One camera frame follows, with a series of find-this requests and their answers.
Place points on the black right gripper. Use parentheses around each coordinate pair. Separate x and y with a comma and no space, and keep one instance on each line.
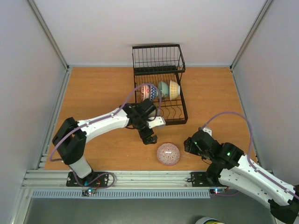
(189,146)

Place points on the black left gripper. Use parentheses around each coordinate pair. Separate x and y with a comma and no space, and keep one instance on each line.
(148,141)

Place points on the pink circle pattern bowl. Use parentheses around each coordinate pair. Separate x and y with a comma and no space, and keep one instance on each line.
(168,154)

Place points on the red floral pattern bowl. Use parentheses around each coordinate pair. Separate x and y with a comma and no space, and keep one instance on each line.
(145,92)

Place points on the mint green ceramic bowl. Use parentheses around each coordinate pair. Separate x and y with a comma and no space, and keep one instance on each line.
(164,89)

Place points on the sun pattern ceramic bowl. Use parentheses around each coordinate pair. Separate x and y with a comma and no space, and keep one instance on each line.
(174,90)

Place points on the black wire dish rack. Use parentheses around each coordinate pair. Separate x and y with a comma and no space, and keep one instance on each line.
(165,63)

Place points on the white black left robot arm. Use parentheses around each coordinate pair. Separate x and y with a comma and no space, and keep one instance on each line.
(72,136)

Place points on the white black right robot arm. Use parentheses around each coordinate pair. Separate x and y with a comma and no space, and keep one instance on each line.
(231,167)

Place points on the right small circuit board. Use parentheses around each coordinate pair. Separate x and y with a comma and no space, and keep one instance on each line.
(217,191)

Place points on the small circuit board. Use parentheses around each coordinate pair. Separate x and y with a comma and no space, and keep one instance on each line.
(217,191)
(89,192)

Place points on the white yellow round container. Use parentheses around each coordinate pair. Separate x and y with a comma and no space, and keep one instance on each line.
(208,220)

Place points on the left small circuit board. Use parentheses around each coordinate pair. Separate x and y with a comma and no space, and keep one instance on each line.
(89,192)

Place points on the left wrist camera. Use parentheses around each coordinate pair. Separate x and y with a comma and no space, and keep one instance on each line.
(156,122)

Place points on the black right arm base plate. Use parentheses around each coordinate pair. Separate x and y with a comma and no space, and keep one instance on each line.
(199,179)

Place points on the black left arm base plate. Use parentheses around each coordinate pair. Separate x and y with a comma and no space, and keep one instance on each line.
(94,179)

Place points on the grey slotted cable duct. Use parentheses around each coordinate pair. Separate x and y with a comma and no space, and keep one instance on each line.
(124,194)

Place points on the aluminium front frame rail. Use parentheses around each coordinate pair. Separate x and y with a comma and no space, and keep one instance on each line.
(168,179)

